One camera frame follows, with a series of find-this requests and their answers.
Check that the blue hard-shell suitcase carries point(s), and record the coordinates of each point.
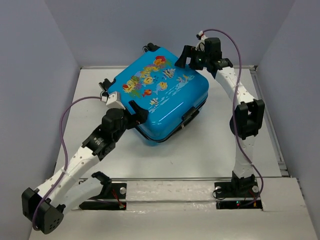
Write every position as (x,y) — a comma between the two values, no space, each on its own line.
(172,96)

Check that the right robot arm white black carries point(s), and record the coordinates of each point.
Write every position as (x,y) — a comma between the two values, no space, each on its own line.
(247,111)

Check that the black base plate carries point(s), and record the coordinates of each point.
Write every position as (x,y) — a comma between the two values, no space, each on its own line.
(228,199)
(113,199)

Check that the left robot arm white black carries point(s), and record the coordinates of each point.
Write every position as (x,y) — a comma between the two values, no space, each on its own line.
(47,205)

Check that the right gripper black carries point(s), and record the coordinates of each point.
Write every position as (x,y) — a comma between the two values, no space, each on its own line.
(189,51)

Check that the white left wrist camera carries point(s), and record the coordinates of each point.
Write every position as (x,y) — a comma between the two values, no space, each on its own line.
(112,100)

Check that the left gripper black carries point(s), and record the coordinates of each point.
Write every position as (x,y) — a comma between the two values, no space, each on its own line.
(141,115)

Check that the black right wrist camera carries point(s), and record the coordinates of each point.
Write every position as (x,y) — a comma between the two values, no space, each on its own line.
(212,45)

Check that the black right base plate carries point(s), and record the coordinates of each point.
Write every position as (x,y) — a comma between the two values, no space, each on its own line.
(228,199)

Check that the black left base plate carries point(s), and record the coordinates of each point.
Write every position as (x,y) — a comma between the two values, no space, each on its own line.
(113,199)

